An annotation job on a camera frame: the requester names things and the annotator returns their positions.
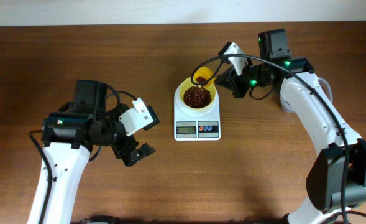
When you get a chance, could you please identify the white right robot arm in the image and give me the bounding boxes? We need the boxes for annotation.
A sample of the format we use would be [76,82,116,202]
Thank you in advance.
[216,29,366,223]

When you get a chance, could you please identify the red beans in bowl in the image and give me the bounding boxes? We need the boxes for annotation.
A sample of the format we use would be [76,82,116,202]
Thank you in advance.
[183,86,212,108]

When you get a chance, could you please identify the yellow plastic measuring scoop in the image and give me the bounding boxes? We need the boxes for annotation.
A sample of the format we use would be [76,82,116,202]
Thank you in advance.
[193,67,216,88]

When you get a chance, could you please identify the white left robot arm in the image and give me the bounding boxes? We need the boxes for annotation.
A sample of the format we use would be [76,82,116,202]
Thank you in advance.
[28,80,160,223]

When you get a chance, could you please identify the yellow plastic bowl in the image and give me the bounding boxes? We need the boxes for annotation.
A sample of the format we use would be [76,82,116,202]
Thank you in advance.
[178,78,216,109]

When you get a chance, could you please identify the white digital kitchen scale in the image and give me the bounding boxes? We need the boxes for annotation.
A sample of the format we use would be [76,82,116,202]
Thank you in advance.
[173,81,221,141]

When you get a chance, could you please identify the clear plastic bean container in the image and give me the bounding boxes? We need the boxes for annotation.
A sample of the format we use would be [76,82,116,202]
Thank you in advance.
[280,77,334,113]

